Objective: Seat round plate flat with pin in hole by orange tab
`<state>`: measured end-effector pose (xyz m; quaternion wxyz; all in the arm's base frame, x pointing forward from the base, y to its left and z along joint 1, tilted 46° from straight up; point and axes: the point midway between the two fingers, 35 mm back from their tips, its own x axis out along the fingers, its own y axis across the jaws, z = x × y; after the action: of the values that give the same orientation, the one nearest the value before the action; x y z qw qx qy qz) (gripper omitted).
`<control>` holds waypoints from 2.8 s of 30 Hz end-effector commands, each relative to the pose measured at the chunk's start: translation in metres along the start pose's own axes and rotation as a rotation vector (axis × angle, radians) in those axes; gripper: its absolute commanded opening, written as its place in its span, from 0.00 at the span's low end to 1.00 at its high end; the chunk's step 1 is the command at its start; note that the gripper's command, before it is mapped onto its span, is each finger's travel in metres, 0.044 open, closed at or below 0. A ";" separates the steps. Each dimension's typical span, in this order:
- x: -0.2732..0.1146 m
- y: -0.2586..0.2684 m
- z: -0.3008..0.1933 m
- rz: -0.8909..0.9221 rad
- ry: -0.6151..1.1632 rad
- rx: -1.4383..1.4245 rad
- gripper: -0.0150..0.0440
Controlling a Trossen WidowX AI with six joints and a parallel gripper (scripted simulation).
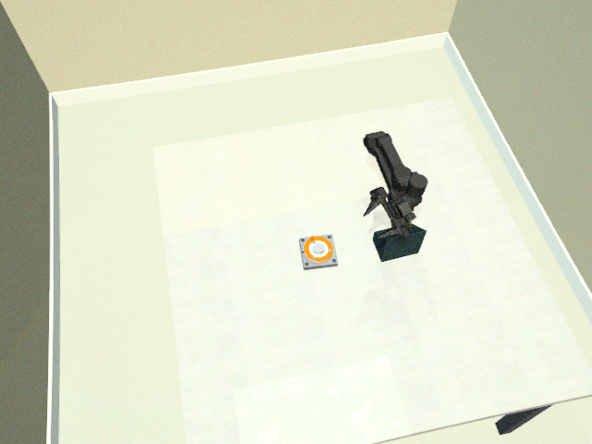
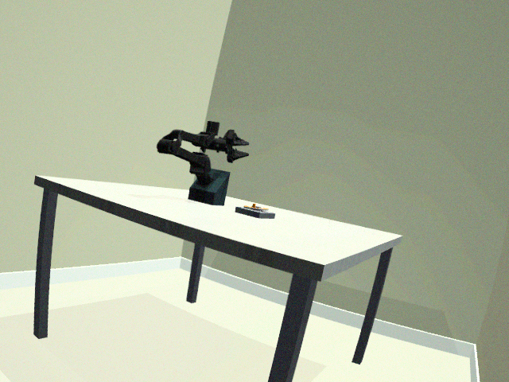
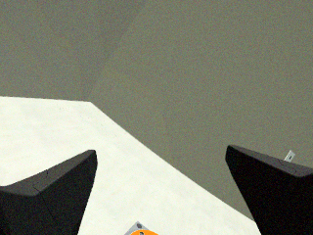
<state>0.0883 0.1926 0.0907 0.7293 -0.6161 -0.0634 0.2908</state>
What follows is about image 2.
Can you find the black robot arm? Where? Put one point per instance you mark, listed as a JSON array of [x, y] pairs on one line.
[[199, 162]]

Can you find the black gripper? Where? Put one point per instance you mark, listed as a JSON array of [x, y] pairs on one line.
[[226, 145]]

